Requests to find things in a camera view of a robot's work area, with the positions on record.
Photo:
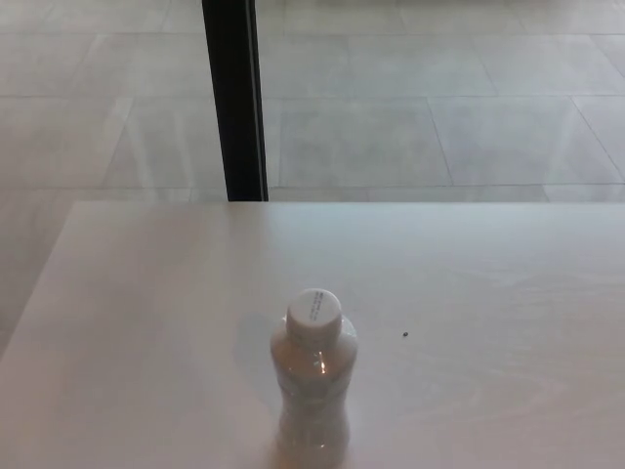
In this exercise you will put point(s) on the white plastic bottle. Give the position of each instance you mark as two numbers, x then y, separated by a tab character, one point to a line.
312	391

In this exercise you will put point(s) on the black vertical window frame post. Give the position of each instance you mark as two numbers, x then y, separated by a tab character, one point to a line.
232	98

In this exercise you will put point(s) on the white bottle screw cap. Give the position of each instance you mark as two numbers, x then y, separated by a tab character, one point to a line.
313	315

